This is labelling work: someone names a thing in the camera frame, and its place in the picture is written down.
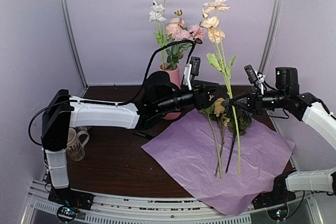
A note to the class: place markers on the aluminium right corner post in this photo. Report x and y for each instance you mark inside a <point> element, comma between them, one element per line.
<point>271,36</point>

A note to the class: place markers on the clear printed glass cup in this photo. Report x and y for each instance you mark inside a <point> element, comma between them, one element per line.
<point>76,144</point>

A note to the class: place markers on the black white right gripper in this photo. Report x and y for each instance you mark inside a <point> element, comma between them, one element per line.
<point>254,99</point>

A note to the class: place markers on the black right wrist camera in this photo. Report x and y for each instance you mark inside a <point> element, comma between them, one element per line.
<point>287,80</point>

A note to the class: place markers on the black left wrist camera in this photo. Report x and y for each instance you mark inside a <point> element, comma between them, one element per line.
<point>158,86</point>

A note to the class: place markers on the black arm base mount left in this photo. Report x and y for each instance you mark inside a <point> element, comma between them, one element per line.
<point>72,198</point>

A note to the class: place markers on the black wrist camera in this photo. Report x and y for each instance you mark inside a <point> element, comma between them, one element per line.
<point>287,80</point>
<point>158,86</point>

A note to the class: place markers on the cream yellow flower stem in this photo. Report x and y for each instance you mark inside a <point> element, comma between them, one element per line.
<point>220,112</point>

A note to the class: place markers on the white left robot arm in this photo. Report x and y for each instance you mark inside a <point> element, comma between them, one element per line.
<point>66,111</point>

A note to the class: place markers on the pink rose flower stem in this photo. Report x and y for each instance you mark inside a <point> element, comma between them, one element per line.
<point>178,32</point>

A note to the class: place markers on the pink vase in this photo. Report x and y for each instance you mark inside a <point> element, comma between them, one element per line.
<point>175,79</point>

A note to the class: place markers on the aluminium left corner post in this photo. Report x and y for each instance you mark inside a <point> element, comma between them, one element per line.
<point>72,43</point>

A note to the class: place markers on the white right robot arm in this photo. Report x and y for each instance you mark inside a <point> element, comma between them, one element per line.
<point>305,107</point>

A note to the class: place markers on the purple tissue paper sheet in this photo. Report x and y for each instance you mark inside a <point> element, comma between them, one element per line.
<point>186,151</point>

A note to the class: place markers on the orange flower stem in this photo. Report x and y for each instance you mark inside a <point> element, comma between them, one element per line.
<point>210,117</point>

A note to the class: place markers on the black ribbon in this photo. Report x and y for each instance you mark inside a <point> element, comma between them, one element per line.
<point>143,135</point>

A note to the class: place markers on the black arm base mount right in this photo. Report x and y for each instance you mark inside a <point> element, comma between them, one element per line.
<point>278,195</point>

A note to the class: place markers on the peach poppy flower stem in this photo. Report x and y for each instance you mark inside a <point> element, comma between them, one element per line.
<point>216,36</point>

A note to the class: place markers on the aluminium front rail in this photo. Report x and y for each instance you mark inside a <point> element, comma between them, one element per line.
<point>121,209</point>

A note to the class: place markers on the blue hydrangea flower stem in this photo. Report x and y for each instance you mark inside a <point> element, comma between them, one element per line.
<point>244,121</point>

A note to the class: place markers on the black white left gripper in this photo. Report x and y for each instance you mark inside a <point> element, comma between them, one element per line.
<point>198,87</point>

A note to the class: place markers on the aluminium corner post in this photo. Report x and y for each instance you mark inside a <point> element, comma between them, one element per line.
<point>72,43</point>
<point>271,36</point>

